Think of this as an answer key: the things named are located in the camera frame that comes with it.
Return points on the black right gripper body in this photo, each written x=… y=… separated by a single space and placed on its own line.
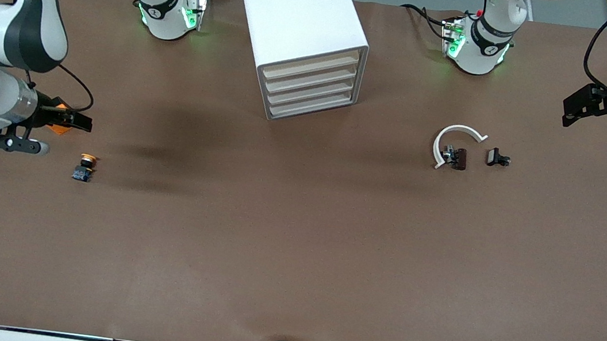
x=45 y=107

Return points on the yellow push button blue base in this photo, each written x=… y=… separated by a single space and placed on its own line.
x=85 y=167

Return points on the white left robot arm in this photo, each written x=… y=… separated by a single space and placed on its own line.
x=477 y=53

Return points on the orange cube with hole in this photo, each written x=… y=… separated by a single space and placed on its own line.
x=59 y=130

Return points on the small black component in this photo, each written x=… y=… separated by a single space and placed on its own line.
x=493 y=157

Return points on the white curved plastic clip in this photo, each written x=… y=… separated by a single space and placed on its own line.
x=459 y=127

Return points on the dark brown small component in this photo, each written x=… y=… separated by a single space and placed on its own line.
x=460 y=158

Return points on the brown table mat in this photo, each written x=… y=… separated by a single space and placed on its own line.
x=295 y=239

